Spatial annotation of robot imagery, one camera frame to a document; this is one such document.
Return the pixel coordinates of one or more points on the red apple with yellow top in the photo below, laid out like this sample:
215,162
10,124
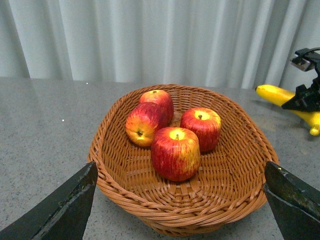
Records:
205,123

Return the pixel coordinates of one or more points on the red apple back of basket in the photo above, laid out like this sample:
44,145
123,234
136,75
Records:
161,98

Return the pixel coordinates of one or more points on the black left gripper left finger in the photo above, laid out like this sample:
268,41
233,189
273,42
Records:
62,215

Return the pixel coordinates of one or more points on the dark red apple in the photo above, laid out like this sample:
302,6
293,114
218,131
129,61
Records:
175,153

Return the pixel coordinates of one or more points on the red yellow apple lying sideways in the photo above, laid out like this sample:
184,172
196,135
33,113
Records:
144,121

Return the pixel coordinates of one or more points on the white pleated curtain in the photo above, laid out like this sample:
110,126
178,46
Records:
213,43

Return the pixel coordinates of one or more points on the long yellow banana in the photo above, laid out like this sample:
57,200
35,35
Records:
279,96

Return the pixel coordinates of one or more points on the brown wicker basket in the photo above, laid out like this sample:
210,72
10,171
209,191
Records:
227,186

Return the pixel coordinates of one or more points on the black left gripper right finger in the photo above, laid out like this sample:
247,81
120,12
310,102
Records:
294,203

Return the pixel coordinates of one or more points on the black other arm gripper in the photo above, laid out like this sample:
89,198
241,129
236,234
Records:
308,99

